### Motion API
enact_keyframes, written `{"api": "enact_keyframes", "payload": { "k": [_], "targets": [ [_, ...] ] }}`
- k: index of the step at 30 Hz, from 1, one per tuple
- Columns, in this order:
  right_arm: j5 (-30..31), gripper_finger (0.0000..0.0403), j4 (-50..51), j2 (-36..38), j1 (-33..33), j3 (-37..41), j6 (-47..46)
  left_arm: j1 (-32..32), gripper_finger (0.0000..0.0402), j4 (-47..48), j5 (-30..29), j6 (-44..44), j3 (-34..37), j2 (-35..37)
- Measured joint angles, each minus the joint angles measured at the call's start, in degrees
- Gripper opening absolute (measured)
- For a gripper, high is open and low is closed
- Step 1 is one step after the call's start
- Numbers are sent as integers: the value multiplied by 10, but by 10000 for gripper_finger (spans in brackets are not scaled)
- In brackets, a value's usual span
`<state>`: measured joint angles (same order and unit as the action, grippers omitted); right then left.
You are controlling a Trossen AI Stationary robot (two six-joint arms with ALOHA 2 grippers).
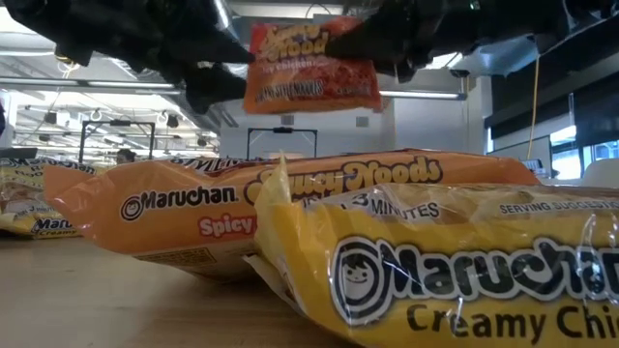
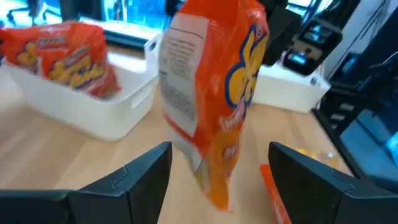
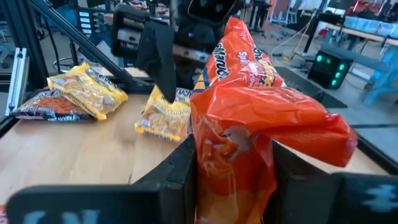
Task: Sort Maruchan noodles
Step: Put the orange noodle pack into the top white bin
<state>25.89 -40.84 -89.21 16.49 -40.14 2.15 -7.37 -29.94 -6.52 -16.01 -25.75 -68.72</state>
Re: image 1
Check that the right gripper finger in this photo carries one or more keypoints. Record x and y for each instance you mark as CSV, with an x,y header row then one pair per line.
x,y
358,46

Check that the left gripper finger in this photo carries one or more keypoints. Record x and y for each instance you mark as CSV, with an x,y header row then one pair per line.
x,y
217,48
213,89

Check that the red Saucy Noods noodle pack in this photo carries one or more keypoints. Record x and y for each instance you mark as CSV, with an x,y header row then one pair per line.
x,y
169,217
309,77

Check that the yellow Maruchan ramen pack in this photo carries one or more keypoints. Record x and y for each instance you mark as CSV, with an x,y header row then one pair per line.
x,y
29,193
435,299

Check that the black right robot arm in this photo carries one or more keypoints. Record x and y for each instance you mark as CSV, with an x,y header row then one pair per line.
x,y
508,19

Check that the long ceiling light fixture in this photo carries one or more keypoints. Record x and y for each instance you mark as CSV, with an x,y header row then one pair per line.
x,y
421,95
97,83

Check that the grey desk device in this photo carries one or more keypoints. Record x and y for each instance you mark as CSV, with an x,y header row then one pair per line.
x,y
537,166

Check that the bright window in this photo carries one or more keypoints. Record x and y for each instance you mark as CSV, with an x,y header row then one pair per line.
x,y
566,164

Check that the silver round ventilation duct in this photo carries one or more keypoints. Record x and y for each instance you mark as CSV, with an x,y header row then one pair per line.
x,y
223,17

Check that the black ceiling camera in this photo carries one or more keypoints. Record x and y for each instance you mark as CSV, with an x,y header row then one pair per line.
x,y
459,73

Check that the grey wall vent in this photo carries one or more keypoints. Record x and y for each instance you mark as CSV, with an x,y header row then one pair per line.
x,y
287,120
362,122

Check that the black gantry frame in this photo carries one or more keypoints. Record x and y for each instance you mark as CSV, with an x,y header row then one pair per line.
x,y
283,129
118,123

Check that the large silver ceiling duct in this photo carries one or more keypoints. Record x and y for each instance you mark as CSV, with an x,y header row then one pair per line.
x,y
493,60

